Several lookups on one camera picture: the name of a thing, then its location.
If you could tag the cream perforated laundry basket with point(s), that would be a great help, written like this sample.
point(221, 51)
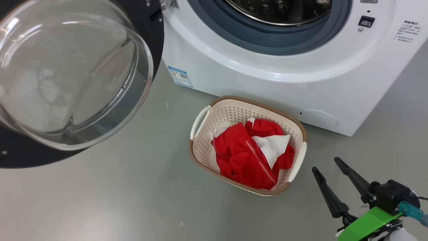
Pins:
point(230, 112)

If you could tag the stainless steel washer drum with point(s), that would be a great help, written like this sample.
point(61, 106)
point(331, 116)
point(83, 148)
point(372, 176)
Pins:
point(277, 10)

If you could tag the grey rubber door gasket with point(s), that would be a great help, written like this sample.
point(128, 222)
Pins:
point(267, 42)

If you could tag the blue energy label sticker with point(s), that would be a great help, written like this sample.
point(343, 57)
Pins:
point(180, 77)

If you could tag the white front-load washing machine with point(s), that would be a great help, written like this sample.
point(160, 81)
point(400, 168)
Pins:
point(267, 80)

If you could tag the round white filter cover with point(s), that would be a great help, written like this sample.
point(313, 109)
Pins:
point(317, 117)

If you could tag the black-rimmed glass washer door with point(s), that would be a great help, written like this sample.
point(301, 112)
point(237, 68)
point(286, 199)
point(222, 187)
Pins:
point(67, 83)

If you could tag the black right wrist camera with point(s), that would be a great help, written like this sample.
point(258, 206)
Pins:
point(393, 195)

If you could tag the grey warning sticker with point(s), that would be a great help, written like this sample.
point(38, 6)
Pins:
point(368, 1)

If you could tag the teal right camera connector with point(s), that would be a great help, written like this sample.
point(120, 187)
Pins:
point(411, 211)

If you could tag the metal door hinge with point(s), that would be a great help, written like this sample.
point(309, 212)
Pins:
point(167, 4)

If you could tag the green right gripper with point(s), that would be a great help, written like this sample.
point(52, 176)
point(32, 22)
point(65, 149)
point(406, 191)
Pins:
point(367, 222)

